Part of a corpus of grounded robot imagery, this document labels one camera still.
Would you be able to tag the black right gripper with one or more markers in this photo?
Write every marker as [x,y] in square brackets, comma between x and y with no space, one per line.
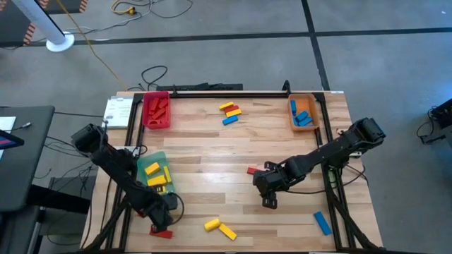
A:
[270,181]

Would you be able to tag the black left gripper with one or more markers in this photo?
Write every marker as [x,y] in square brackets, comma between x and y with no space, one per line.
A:
[159,213]

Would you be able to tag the yellow wooden cylinder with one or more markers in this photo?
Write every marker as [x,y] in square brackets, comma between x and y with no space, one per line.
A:
[212,224]

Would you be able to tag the blue wooden block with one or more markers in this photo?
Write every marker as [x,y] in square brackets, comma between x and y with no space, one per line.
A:
[230,120]
[293,107]
[295,122]
[302,115]
[306,121]
[323,223]

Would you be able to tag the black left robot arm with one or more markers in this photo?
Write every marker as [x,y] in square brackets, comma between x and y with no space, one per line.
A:
[116,166]

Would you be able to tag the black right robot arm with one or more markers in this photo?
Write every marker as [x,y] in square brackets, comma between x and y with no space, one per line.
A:
[328,155]

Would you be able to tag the green plastic bin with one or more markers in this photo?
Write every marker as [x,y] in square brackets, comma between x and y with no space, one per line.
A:
[143,166]

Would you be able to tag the orange plastic bin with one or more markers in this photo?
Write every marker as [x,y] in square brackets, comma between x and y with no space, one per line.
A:
[304,104]

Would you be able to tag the black clamp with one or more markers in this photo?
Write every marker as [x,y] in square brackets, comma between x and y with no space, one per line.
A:
[286,87]

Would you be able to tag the black power strip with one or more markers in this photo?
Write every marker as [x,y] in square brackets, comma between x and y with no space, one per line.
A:
[212,86]

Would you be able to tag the white paper booklet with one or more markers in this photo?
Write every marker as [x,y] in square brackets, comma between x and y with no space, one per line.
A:
[116,111]

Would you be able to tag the red plastic bin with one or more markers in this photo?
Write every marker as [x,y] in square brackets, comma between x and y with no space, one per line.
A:
[156,94]

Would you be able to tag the black desk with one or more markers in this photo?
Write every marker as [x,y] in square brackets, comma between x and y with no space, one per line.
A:
[24,166]

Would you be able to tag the white paper sheet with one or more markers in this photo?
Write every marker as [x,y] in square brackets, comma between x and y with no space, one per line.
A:
[6,124]

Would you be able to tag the black equipment box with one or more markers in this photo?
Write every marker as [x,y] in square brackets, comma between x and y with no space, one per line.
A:
[443,114]

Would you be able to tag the pole with white round base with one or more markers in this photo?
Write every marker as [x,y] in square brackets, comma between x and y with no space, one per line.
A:
[60,42]

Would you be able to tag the black hazard striped mat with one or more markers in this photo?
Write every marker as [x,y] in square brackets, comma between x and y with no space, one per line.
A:
[10,30]

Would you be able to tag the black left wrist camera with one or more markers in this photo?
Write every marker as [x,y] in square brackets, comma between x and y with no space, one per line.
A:
[171,202]

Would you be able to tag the black aluminium frame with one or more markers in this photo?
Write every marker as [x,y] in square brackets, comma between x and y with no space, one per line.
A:
[229,95]

